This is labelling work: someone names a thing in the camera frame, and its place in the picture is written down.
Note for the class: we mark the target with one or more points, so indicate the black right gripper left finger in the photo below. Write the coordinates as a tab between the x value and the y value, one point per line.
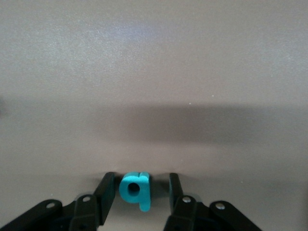
84	211

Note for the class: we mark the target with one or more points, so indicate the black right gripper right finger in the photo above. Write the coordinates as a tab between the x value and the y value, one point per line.
192	216

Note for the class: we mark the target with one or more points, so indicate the teal foam letter q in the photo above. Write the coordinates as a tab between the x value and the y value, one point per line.
144	190

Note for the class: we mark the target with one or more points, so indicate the brown table cover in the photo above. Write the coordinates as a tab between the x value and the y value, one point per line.
154	72

